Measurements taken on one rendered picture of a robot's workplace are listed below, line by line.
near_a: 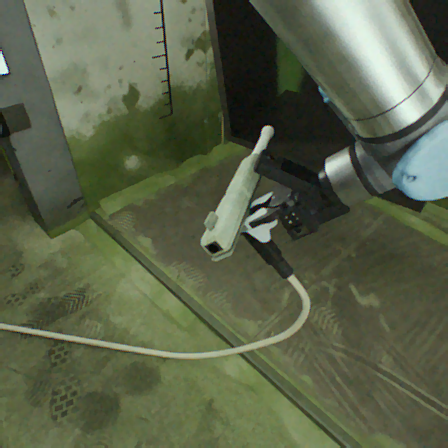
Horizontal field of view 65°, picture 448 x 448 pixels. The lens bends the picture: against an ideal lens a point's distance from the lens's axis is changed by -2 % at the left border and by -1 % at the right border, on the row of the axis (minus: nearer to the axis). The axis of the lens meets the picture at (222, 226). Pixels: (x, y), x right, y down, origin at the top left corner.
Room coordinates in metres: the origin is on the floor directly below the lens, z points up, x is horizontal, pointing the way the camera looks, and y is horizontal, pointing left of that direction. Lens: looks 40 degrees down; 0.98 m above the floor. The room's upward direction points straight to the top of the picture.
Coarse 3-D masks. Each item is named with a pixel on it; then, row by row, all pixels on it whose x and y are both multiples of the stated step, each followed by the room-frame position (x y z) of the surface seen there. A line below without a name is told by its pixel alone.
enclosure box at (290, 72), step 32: (224, 0) 1.03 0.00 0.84; (416, 0) 1.01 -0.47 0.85; (224, 32) 1.03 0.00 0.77; (256, 32) 1.15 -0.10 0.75; (224, 64) 1.03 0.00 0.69; (256, 64) 1.15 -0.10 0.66; (288, 64) 1.28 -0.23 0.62; (224, 96) 1.01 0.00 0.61; (256, 96) 1.16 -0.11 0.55; (288, 96) 1.25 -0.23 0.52; (320, 96) 1.21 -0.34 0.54; (256, 128) 1.08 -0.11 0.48; (288, 128) 1.06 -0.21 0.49; (320, 128) 1.04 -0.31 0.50; (320, 160) 0.89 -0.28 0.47; (384, 192) 0.71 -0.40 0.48
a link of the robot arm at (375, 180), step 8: (352, 144) 0.50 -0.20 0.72; (352, 152) 0.48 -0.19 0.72; (360, 152) 0.47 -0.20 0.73; (368, 152) 0.45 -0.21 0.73; (352, 160) 0.46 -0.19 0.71; (360, 160) 0.46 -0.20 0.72; (368, 160) 0.45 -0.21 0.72; (360, 168) 0.45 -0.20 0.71; (368, 168) 0.44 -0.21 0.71; (376, 168) 0.44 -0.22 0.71; (360, 176) 0.44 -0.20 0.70; (368, 176) 0.44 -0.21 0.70; (376, 176) 0.44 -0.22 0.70; (384, 176) 0.43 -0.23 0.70; (368, 184) 0.44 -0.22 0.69; (376, 184) 0.43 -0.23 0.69; (384, 184) 0.43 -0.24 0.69; (392, 184) 0.43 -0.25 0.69; (368, 192) 0.44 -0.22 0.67; (376, 192) 0.44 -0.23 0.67
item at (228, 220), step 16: (272, 128) 0.88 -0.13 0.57; (256, 144) 0.80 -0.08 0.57; (240, 176) 0.62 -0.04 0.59; (256, 176) 0.64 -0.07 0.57; (240, 192) 0.56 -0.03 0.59; (256, 192) 0.60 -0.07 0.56; (224, 208) 0.51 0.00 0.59; (240, 208) 0.52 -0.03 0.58; (208, 224) 0.46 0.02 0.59; (224, 224) 0.46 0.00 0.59; (240, 224) 0.49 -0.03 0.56; (208, 240) 0.43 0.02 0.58; (224, 240) 0.43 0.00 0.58; (256, 240) 0.51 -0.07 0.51; (272, 240) 0.53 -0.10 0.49; (224, 256) 0.42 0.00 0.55; (272, 256) 0.50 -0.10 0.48; (288, 272) 0.49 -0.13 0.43
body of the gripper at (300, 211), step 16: (320, 176) 0.49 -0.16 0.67; (288, 192) 0.50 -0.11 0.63; (320, 192) 0.48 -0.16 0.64; (288, 208) 0.48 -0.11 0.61; (304, 208) 0.48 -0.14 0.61; (320, 208) 0.48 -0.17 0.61; (336, 208) 0.47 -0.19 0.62; (288, 224) 0.49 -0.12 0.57; (304, 224) 0.47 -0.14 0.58; (320, 224) 0.48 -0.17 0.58
